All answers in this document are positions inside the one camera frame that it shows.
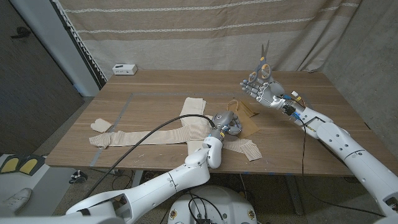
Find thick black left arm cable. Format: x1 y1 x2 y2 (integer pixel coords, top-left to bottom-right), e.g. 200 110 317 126
83 114 216 200

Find white power strip box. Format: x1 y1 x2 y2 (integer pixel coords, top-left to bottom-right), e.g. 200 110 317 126
112 63 139 76

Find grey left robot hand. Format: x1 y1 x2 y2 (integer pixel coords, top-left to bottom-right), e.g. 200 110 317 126
212 111 243 136

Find small beige cloth scrap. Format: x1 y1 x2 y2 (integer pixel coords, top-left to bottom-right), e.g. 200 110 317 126
90 118 113 134

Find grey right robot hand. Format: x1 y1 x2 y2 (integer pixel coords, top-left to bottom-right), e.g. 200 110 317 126
239 79 287 110

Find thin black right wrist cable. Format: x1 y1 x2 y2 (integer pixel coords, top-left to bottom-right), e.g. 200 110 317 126
297 119 386 217

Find grey table leg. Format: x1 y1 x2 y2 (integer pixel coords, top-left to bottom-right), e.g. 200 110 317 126
131 170 144 188
284 175 304 216

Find black torso cable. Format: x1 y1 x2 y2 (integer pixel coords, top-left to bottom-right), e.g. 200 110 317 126
185 192 225 224

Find small black white caster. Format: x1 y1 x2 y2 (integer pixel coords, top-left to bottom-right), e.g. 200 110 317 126
70 169 88 184

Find cream cloth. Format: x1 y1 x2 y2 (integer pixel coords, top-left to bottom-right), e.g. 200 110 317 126
179 97 215 156

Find long ribbed beige cloth strip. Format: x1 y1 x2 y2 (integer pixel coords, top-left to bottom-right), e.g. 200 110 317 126
88 124 263 162

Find yellow black pedal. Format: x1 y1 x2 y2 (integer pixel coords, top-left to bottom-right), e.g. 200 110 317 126
0 156 20 174
19 154 46 175

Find beige striped backdrop curtain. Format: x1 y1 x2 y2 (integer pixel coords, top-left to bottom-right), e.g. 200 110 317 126
57 0 363 80

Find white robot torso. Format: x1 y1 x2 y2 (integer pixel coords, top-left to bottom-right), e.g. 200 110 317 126
167 185 258 224

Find white shoe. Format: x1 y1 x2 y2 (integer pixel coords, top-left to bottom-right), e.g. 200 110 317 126
0 187 32 216

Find grey yellow scissors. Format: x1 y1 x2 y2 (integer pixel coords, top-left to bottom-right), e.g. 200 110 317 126
248 39 273 85

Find dark grey door panel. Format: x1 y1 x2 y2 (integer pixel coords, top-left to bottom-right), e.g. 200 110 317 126
0 0 85 156

